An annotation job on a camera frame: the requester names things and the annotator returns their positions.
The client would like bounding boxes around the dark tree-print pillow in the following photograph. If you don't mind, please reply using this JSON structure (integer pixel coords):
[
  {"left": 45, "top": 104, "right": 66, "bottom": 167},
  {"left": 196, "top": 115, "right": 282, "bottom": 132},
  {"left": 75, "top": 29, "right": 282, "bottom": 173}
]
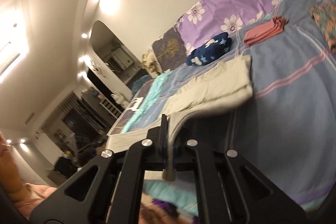
[{"left": 151, "top": 27, "right": 186, "bottom": 72}]

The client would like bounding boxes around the turquoise fuzzy blanket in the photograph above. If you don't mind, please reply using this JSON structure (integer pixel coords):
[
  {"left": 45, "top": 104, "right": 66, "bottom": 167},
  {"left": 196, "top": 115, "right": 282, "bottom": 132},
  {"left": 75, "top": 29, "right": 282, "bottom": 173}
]
[{"left": 121, "top": 71, "right": 171, "bottom": 133}]

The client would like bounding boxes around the folded floral patterned garment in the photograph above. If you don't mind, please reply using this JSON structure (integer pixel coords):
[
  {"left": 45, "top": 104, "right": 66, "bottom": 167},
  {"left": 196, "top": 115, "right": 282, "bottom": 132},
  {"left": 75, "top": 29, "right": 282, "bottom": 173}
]
[{"left": 308, "top": 0, "right": 336, "bottom": 53}]

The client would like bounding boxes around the beige crumpled cloth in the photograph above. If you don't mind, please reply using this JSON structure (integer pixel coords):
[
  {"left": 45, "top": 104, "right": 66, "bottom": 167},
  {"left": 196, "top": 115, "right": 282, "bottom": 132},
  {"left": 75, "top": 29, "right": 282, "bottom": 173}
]
[{"left": 141, "top": 49, "right": 162, "bottom": 79}]

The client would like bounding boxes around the blue plaid bedsheet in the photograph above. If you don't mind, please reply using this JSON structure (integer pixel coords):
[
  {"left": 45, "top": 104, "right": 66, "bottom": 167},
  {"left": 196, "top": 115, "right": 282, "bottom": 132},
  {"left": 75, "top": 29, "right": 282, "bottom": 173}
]
[{"left": 106, "top": 0, "right": 336, "bottom": 214}]

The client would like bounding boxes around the purple floral pillow cover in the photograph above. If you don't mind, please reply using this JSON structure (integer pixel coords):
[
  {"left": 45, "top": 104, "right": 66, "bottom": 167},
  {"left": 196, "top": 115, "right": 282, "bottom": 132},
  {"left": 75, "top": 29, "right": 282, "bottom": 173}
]
[{"left": 177, "top": 0, "right": 282, "bottom": 55}]

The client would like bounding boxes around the folded pink garment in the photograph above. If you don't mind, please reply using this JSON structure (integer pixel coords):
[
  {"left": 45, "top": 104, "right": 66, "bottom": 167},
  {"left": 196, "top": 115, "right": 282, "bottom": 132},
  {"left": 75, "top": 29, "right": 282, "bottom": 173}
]
[{"left": 244, "top": 16, "right": 288, "bottom": 46}]

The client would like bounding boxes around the navy star fleece garment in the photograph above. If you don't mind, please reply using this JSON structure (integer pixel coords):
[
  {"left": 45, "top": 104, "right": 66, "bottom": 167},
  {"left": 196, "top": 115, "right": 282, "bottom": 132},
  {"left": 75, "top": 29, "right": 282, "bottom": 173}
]
[{"left": 186, "top": 32, "right": 232, "bottom": 66}]

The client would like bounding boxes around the beige grey shirt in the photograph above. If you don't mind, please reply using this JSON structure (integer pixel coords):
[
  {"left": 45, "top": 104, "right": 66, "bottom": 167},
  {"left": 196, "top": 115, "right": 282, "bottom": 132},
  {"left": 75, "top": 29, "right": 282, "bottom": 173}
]
[{"left": 161, "top": 55, "right": 253, "bottom": 181}]

